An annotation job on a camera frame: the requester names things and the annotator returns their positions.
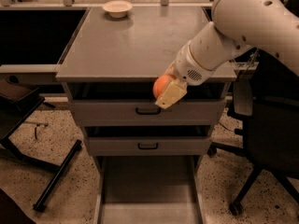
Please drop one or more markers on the black office chair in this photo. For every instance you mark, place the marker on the black office chair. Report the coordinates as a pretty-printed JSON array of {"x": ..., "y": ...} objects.
[{"x": 267, "y": 105}]

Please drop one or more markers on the top grey drawer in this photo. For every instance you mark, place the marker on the top grey drawer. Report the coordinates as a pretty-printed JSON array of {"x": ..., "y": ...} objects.
[{"x": 131, "y": 104}]

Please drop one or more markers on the white bowl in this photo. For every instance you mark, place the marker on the white bowl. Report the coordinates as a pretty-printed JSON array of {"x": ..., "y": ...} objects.
[{"x": 117, "y": 9}]

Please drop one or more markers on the grey drawer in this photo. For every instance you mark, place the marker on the grey drawer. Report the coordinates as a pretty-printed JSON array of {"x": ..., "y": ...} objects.
[
  {"x": 147, "y": 140},
  {"x": 148, "y": 190},
  {"x": 131, "y": 104}
]

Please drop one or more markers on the middle grey drawer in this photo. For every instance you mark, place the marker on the middle grey drawer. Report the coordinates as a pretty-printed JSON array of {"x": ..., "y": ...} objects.
[{"x": 147, "y": 140}]

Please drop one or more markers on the grey drawer cabinet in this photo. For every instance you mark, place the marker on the grey drawer cabinet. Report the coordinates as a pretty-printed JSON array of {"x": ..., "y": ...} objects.
[{"x": 135, "y": 49}]

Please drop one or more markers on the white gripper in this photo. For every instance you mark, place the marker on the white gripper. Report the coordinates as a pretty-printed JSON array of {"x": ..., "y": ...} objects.
[{"x": 190, "y": 66}]

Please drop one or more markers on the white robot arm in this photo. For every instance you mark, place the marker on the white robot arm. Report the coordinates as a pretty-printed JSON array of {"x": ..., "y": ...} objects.
[{"x": 236, "y": 27}]

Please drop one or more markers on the bottom grey drawer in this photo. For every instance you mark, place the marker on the bottom grey drawer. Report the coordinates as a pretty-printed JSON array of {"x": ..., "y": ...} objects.
[{"x": 148, "y": 190}]

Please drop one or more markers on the orange fruit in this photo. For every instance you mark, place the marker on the orange fruit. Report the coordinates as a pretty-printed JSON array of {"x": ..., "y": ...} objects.
[{"x": 160, "y": 84}]

